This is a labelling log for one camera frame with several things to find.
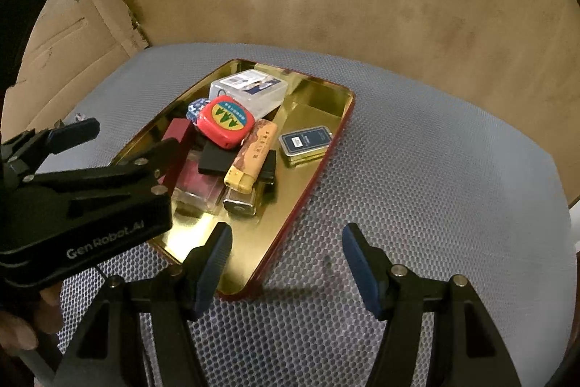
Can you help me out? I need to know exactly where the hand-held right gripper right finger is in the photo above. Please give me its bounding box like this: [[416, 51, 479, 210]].
[[342, 223, 522, 387]]

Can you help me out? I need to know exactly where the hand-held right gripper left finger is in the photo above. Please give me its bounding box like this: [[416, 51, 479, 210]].
[[57, 221, 234, 387]]

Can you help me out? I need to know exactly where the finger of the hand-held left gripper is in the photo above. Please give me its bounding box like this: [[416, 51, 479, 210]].
[[0, 118, 100, 188], [13, 139, 181, 206]]

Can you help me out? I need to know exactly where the silver metal lighter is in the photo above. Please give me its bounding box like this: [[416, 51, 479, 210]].
[[222, 183, 257, 218]]

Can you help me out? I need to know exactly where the dark red rectangular box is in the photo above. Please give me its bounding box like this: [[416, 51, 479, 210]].
[[162, 117, 198, 190]]

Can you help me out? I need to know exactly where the black square block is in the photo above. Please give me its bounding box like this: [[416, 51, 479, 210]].
[[197, 141, 236, 176]]

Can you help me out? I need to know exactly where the blue white dotted small item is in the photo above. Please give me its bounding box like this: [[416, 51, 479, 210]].
[[187, 98, 211, 121]]

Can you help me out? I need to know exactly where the red tin with gold inside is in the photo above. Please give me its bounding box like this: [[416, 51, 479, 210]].
[[109, 59, 356, 301]]

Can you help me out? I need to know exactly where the red tape measure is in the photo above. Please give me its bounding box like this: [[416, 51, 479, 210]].
[[197, 95, 257, 151]]

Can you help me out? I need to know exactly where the small silver metal tin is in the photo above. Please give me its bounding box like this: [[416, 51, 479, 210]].
[[278, 126, 335, 167]]

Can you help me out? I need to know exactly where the clear plastic box with label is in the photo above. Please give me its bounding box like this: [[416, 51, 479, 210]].
[[209, 69, 289, 119]]

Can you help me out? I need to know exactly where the person's left hand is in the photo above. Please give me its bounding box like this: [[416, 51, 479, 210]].
[[0, 278, 64, 351]]

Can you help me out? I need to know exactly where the cardboard box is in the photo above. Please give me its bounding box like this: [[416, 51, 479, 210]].
[[0, 0, 150, 134]]

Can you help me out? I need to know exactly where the grey mesh seat mat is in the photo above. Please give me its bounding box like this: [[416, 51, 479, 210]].
[[36, 42, 578, 387]]

